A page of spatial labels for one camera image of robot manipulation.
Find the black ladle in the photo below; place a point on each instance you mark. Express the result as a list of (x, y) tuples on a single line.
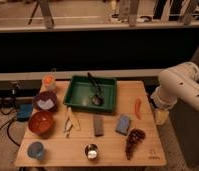
[(96, 99)]

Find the cream tongs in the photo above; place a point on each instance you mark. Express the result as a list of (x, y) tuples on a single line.
[(71, 122)]

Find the small metal cup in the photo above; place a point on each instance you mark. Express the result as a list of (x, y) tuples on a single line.
[(91, 151)]

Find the blue sponge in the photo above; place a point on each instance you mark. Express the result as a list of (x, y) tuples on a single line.
[(123, 124)]

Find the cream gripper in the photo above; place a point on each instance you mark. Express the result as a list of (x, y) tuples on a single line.
[(161, 116)]

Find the green plastic tray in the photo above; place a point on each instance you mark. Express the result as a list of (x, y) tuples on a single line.
[(80, 91)]

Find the wooden table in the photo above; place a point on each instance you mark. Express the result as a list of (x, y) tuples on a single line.
[(62, 151)]

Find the dark grape bunch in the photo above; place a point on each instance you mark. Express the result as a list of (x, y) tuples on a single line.
[(134, 138)]

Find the blue plastic cup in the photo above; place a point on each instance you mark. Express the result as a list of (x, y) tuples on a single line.
[(36, 150)]

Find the blue box on floor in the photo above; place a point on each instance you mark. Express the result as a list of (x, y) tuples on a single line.
[(24, 112)]

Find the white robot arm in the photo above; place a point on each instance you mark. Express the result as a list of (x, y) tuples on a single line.
[(177, 82)]

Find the orange bowl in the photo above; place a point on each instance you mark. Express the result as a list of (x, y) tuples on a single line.
[(41, 122)]

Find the purple bowl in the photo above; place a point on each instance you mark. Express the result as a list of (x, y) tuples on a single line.
[(46, 100)]

